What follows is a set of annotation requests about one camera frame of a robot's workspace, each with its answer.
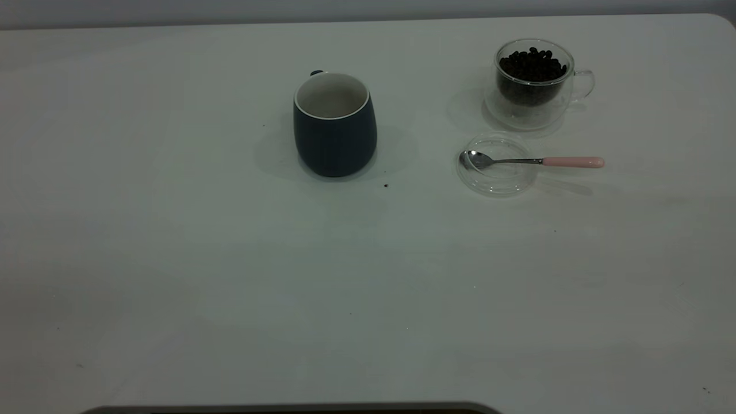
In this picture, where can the dark blue ceramic mug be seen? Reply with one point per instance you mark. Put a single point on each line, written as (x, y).
(333, 146)

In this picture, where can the clear round glass lid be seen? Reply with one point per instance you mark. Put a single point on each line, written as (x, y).
(494, 186)

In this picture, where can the pile of coffee beans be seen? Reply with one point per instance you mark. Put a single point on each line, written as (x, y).
(532, 66)

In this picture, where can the clear double-wall glass cup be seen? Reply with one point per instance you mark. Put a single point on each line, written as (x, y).
(517, 118)

